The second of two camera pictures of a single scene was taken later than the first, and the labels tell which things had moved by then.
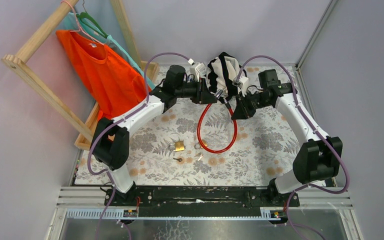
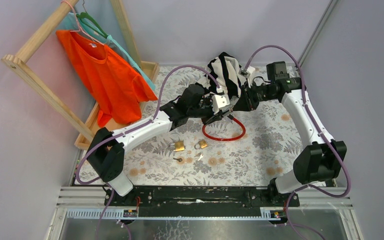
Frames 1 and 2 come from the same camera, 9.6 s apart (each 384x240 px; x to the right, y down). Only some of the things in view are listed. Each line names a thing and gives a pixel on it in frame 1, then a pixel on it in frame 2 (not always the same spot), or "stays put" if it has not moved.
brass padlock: (197, 145) stays put
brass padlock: (179, 146) stays put
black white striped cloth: (222, 70) stays put
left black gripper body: (191, 90) → (208, 114)
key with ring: (200, 154) stays put
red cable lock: (218, 95) → (231, 117)
